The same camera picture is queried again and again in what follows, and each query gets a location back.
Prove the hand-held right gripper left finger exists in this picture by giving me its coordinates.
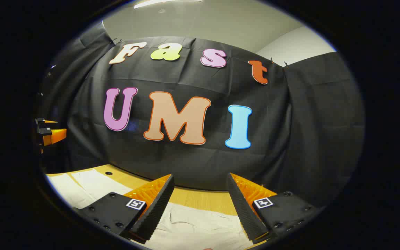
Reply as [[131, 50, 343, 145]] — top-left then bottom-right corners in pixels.
[[73, 174, 175, 243]]

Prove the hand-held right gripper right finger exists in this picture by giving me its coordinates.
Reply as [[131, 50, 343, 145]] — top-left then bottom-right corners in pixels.
[[226, 173, 324, 244]]

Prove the black backdrop cloth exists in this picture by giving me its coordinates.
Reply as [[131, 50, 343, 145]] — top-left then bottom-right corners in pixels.
[[35, 21, 365, 209]]

